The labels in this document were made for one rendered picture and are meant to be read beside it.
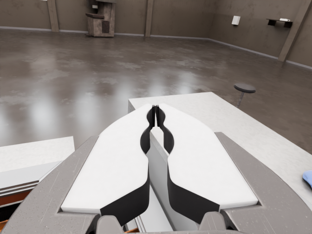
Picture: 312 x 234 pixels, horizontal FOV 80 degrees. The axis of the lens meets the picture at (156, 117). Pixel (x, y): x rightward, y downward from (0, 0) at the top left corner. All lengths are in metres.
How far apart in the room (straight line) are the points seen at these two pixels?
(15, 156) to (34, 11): 9.68
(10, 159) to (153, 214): 0.80
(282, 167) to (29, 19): 10.54
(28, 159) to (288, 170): 1.20
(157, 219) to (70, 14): 10.36
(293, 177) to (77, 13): 10.50
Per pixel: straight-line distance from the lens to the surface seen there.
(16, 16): 10.75
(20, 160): 1.23
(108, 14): 9.95
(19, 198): 1.02
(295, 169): 0.90
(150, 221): 0.77
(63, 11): 10.69
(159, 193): 0.87
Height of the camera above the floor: 1.51
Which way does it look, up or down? 30 degrees down
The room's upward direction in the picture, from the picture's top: 8 degrees clockwise
